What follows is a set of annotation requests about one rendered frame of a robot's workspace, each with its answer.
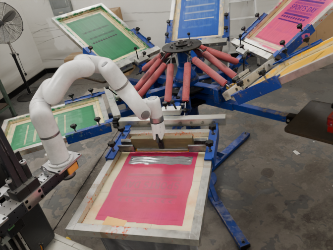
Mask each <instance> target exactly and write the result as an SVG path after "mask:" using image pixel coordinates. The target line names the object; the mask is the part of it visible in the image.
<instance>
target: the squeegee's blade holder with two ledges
mask: <svg viewBox="0 0 333 250"><path fill-rule="evenodd" d="M137 151H188V148H164V149H159V148H137Z"/></svg>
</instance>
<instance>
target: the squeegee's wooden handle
mask: <svg viewBox="0 0 333 250"><path fill-rule="evenodd" d="M162 140H163V143H164V146H165V148H188V145H194V139H193V136H192V135H175V136H163V138H162ZM131 143H132V145H134V148H135V149H137V148H159V146H158V143H157V140H154V139H153V136H132V137H131Z"/></svg>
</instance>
